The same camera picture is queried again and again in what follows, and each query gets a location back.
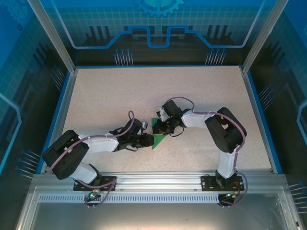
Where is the green paper sheet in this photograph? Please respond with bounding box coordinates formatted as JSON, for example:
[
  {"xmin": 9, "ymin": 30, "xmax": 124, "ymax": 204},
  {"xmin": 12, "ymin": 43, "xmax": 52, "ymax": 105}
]
[{"xmin": 150, "ymin": 117, "xmax": 168, "ymax": 150}]

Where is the grey metal sheet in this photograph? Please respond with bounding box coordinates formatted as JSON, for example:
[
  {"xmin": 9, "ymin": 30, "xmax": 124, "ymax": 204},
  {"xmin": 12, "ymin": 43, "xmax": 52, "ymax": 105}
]
[{"xmin": 15, "ymin": 185, "xmax": 304, "ymax": 230}]

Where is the left base LED connector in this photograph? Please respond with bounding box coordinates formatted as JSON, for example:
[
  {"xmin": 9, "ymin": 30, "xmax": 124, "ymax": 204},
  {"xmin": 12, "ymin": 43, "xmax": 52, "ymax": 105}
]
[{"xmin": 87, "ymin": 190, "xmax": 100, "ymax": 201}]

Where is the blue table edge trim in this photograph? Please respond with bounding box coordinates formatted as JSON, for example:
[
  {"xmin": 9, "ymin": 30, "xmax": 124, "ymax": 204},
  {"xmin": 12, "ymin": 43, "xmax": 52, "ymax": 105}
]
[
  {"xmin": 35, "ymin": 71, "xmax": 72, "ymax": 174},
  {"xmin": 246, "ymin": 71, "xmax": 283, "ymax": 174}
]

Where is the blue gear print panel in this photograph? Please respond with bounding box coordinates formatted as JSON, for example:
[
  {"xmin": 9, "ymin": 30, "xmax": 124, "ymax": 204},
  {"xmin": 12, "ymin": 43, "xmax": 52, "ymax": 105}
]
[{"xmin": 51, "ymin": 0, "xmax": 267, "ymax": 67}]

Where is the blue grid print panel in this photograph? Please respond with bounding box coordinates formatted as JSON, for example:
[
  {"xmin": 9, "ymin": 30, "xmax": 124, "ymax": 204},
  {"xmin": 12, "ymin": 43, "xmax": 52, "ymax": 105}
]
[
  {"xmin": 249, "ymin": 0, "xmax": 307, "ymax": 230},
  {"xmin": 0, "ymin": 0, "xmax": 72, "ymax": 230}
]

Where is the thin black right gripper wire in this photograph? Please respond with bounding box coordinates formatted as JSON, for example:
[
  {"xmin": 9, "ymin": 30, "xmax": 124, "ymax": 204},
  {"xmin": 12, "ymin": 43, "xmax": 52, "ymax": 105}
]
[{"xmin": 167, "ymin": 126, "xmax": 186, "ymax": 138}]

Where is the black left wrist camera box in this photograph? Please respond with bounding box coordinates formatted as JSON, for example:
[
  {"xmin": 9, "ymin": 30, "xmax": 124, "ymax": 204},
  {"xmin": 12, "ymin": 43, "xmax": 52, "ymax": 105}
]
[{"xmin": 123, "ymin": 119, "xmax": 150, "ymax": 137}]

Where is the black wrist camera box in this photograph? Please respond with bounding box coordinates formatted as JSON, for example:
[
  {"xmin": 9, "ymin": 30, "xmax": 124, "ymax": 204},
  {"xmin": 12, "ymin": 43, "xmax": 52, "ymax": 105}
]
[
  {"xmin": 123, "ymin": 119, "xmax": 150, "ymax": 137},
  {"xmin": 156, "ymin": 100, "xmax": 182, "ymax": 120}
]

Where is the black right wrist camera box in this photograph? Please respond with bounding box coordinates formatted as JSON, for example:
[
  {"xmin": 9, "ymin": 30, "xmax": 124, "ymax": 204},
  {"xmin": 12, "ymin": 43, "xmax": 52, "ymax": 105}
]
[{"xmin": 156, "ymin": 100, "xmax": 182, "ymax": 120}]

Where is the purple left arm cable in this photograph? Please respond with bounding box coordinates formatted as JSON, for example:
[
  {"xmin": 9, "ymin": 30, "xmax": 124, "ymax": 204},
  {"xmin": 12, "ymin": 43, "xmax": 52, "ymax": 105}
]
[{"xmin": 49, "ymin": 110, "xmax": 136, "ymax": 174}]

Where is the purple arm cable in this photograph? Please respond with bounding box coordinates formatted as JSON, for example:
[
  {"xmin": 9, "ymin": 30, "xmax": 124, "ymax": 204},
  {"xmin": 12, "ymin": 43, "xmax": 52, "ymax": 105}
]
[
  {"xmin": 167, "ymin": 96, "xmax": 248, "ymax": 175},
  {"xmin": 49, "ymin": 110, "xmax": 136, "ymax": 174}
]

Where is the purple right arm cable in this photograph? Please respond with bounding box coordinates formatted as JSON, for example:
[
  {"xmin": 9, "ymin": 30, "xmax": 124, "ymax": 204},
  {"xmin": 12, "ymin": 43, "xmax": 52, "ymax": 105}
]
[{"xmin": 167, "ymin": 96, "xmax": 248, "ymax": 175}]

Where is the aluminium mounting rail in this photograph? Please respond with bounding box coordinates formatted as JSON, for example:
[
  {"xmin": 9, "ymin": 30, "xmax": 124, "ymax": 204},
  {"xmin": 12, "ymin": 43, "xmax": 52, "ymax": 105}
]
[{"xmin": 32, "ymin": 171, "xmax": 287, "ymax": 192}]

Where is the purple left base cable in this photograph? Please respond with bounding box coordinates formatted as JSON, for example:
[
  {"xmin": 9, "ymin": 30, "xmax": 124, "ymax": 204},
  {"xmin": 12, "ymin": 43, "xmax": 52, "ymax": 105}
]
[{"xmin": 76, "ymin": 178, "xmax": 118, "ymax": 209}]

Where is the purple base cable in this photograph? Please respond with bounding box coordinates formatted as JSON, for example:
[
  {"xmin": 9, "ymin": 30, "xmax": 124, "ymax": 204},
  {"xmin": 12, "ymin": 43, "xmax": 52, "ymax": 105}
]
[
  {"xmin": 76, "ymin": 178, "xmax": 118, "ymax": 209},
  {"xmin": 219, "ymin": 174, "xmax": 249, "ymax": 208}
]

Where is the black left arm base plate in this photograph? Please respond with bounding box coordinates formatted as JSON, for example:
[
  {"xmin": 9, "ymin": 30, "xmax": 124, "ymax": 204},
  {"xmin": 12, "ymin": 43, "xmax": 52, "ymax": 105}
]
[{"xmin": 73, "ymin": 175, "xmax": 118, "ymax": 192}]

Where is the slotted grey cable duct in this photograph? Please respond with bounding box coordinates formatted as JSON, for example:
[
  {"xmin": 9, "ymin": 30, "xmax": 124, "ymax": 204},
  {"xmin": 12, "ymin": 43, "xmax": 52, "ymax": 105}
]
[{"xmin": 38, "ymin": 194, "xmax": 223, "ymax": 204}]

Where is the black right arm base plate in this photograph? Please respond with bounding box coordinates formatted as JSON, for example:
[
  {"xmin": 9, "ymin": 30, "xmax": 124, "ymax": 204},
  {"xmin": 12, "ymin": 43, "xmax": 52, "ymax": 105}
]
[{"xmin": 201, "ymin": 174, "xmax": 243, "ymax": 192}]

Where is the aluminium side rail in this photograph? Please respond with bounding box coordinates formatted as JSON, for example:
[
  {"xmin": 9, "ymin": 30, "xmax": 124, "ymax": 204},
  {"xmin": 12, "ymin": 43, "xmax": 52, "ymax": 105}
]
[{"xmin": 39, "ymin": 69, "xmax": 79, "ymax": 174}]

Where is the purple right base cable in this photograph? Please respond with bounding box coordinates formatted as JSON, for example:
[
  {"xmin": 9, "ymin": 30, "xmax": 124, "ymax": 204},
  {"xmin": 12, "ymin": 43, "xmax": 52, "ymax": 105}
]
[{"xmin": 219, "ymin": 174, "xmax": 249, "ymax": 208}]

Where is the aluminium frame post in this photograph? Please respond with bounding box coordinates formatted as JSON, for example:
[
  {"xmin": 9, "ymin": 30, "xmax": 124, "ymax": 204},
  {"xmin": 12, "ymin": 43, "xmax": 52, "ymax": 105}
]
[
  {"xmin": 239, "ymin": 0, "xmax": 290, "ymax": 75},
  {"xmin": 26, "ymin": 0, "xmax": 79, "ymax": 75}
]

